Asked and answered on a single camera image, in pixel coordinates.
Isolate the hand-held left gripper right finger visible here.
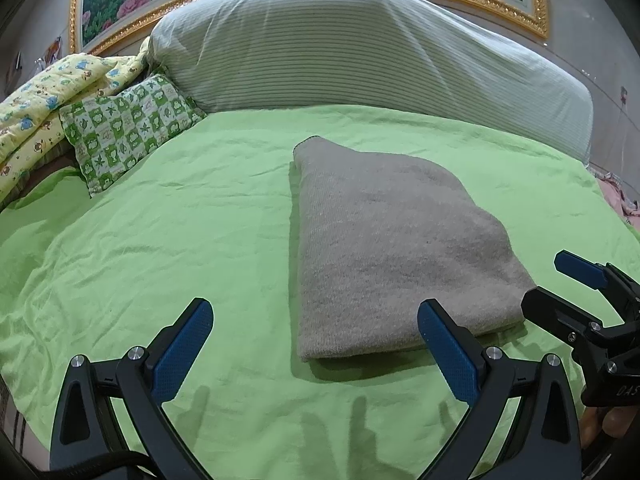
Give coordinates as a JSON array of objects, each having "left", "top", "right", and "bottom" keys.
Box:
[{"left": 417, "top": 298, "right": 583, "bottom": 480}]

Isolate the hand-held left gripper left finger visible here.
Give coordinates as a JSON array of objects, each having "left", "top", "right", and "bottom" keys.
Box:
[{"left": 50, "top": 297, "right": 216, "bottom": 480}]

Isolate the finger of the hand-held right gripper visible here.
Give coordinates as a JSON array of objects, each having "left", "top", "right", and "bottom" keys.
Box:
[
  {"left": 521, "top": 285, "right": 628, "bottom": 348},
  {"left": 554, "top": 250, "right": 640, "bottom": 323}
]

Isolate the beige sweater with brown patch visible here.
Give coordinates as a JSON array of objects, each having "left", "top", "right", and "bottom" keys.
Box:
[{"left": 290, "top": 136, "right": 538, "bottom": 362}]

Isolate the person's right hand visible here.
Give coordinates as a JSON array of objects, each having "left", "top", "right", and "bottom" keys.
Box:
[{"left": 581, "top": 402, "right": 636, "bottom": 450}]

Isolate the pink blanket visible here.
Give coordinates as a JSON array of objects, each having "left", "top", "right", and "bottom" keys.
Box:
[{"left": 592, "top": 172, "right": 640, "bottom": 231}]

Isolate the green bed sheet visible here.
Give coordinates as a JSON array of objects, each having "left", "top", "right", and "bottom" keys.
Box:
[{"left": 0, "top": 105, "right": 640, "bottom": 480}]

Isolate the striped mattress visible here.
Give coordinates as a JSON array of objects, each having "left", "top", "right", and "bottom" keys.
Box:
[{"left": 0, "top": 380, "right": 31, "bottom": 461}]

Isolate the green checked pillow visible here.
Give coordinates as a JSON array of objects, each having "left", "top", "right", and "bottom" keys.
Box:
[{"left": 59, "top": 74, "right": 208, "bottom": 198}]

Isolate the yellow printed blanket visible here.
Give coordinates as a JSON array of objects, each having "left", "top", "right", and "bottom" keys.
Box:
[{"left": 0, "top": 52, "right": 151, "bottom": 201}]

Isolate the white striped pillow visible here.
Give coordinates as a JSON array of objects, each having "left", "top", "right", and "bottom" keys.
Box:
[{"left": 147, "top": 0, "right": 596, "bottom": 166}]

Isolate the black cable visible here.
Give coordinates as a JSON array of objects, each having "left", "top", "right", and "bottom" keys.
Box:
[{"left": 27, "top": 452, "right": 156, "bottom": 480}]

